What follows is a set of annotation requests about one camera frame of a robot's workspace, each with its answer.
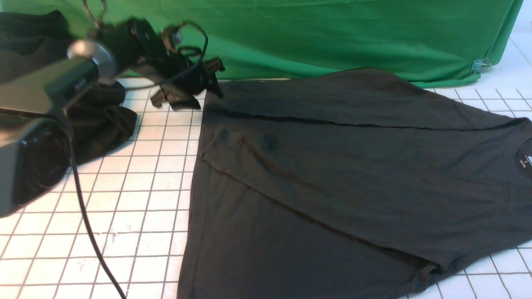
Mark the green backdrop cloth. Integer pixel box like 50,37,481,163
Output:
0,0,524,88

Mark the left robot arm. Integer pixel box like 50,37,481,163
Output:
0,18,225,218

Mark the black crumpled cloth pile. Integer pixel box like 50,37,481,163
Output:
0,11,137,164

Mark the gray long sleeve shirt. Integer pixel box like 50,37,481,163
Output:
176,69,531,299

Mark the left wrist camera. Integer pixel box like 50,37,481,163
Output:
160,25,183,51

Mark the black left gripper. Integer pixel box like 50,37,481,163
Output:
137,51,225,109

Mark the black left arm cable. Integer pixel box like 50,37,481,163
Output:
62,21,209,299

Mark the metal binder clip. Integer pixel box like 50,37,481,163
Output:
470,57,492,74

